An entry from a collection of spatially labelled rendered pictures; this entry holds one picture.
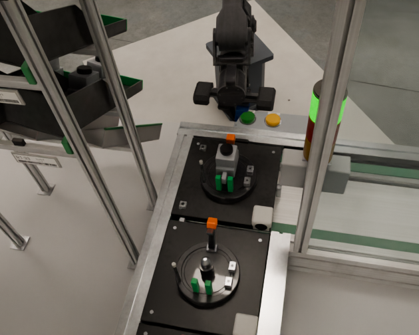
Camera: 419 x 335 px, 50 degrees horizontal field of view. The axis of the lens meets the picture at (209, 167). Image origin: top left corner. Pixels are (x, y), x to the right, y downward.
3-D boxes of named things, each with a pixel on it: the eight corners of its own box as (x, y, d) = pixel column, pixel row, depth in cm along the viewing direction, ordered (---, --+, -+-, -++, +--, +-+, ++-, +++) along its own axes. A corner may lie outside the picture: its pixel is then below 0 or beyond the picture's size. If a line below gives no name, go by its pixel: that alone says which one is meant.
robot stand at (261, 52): (249, 77, 148) (249, 26, 132) (271, 104, 140) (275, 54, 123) (209, 92, 145) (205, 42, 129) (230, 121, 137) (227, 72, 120)
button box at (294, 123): (237, 122, 131) (237, 108, 126) (310, 129, 127) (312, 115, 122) (233, 140, 127) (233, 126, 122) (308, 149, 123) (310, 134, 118)
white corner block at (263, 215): (253, 213, 107) (254, 204, 104) (273, 215, 106) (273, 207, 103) (251, 230, 104) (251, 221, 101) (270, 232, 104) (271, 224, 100)
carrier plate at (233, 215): (193, 141, 121) (192, 136, 120) (281, 151, 117) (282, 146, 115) (171, 217, 108) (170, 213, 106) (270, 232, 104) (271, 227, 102)
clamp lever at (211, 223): (208, 243, 98) (208, 216, 94) (217, 244, 98) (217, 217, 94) (204, 254, 95) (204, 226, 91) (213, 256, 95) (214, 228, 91)
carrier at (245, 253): (169, 223, 107) (161, 195, 97) (269, 238, 103) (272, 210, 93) (141, 323, 94) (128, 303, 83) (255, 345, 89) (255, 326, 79)
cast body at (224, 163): (221, 154, 109) (219, 135, 103) (239, 156, 108) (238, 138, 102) (214, 183, 104) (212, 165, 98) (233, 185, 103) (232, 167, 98)
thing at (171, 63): (253, 5, 176) (253, -1, 173) (409, 167, 126) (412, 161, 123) (84, 67, 161) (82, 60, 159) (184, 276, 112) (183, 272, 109)
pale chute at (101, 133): (116, 127, 122) (119, 111, 121) (159, 139, 118) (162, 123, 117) (49, 133, 95) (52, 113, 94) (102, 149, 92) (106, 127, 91)
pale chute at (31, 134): (66, 122, 124) (68, 106, 123) (106, 133, 121) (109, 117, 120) (-13, 126, 98) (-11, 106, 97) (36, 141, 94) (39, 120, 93)
